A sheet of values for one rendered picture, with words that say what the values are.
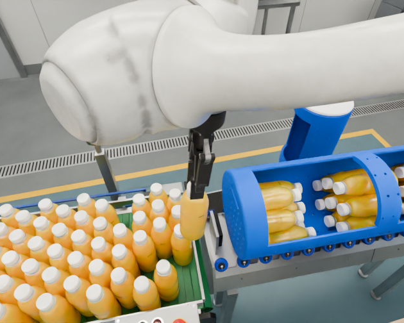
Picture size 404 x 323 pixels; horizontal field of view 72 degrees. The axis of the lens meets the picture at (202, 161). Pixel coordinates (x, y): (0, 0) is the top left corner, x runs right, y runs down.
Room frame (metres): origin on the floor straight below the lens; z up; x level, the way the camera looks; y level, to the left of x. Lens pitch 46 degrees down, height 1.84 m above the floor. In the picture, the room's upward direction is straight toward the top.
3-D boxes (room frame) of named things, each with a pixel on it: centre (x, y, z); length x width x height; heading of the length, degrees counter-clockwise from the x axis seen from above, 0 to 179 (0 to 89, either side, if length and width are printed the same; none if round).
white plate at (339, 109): (1.23, -0.64, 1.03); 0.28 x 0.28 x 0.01
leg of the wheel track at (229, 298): (0.43, -0.13, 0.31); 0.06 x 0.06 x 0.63; 10
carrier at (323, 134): (1.23, -0.64, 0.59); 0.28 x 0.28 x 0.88
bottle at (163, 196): (0.60, 0.16, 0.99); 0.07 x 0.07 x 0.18
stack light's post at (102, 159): (0.77, 0.39, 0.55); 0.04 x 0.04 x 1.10; 10
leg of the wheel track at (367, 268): (0.74, -1.07, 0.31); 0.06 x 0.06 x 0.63; 10
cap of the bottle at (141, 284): (0.28, 0.16, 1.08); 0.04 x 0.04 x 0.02
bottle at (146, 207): (0.55, 0.21, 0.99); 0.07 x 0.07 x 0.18
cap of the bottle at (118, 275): (0.30, 0.23, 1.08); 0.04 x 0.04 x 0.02
